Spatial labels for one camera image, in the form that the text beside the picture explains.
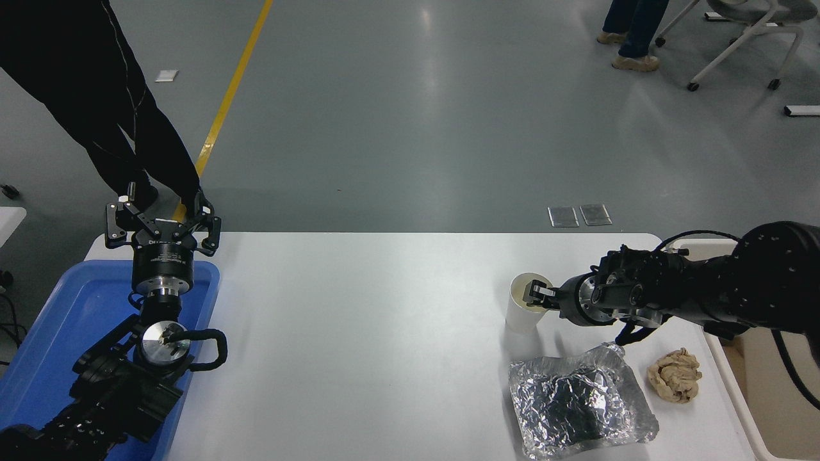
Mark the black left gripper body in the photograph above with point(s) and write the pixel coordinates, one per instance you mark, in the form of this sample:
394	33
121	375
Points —
163	264

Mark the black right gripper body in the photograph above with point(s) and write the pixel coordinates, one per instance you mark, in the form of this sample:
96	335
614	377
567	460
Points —
569	299

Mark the white paper cup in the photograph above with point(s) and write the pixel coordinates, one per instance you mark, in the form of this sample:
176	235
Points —
520	317

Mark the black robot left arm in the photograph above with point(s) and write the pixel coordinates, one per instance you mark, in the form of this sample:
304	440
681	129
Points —
109	397

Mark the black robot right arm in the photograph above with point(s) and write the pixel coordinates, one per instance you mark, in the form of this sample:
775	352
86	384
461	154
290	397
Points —
756	282

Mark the silver floor plate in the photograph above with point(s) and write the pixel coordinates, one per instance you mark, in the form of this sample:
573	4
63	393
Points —
564	216
596	215

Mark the blue plastic tray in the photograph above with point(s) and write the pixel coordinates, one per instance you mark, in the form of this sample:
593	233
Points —
77	307

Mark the crumpled foil tray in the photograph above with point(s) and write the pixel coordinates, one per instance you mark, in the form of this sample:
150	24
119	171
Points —
576	403

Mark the white side table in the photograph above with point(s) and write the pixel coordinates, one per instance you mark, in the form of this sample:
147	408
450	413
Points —
9	224

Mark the black castor wheel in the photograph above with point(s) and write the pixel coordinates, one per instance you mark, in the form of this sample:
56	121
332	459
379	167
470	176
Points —
9	190
5	278

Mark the crumpled tan paper ball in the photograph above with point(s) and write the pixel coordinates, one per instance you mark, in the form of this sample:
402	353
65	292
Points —
674	376

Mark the person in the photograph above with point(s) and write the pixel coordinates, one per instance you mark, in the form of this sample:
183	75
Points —
77	70
634	32

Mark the brown cardboard piece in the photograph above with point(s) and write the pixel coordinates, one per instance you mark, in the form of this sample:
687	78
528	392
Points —
731	346

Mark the large pale bin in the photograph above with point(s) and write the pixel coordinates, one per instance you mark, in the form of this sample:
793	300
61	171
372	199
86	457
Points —
769	416

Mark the white office chair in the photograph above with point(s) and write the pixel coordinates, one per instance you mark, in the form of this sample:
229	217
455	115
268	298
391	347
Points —
756	25

